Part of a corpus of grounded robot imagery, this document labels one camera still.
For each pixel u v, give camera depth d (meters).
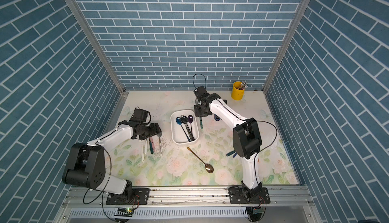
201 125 0.89
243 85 1.02
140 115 0.73
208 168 0.83
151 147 0.90
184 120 1.02
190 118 1.02
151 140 0.94
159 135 0.94
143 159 0.85
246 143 0.52
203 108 0.68
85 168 0.44
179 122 1.02
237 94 1.12
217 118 1.04
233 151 0.89
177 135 0.95
